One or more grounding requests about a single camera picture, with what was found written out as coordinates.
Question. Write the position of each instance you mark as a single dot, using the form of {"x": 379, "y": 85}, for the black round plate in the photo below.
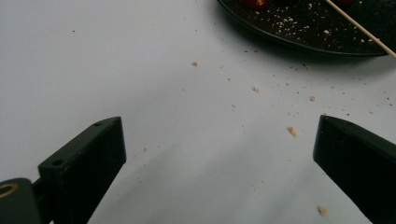
{"x": 317, "y": 18}

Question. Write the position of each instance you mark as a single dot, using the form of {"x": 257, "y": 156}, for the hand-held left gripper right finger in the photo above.
{"x": 358, "y": 161}

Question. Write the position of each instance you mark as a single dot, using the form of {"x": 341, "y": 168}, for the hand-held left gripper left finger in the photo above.
{"x": 84, "y": 168}

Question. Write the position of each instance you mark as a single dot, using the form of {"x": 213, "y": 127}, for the red hawthorn piece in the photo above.
{"x": 257, "y": 3}

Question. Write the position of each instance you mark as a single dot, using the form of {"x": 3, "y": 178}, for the thin wooden skewer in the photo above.
{"x": 361, "y": 28}

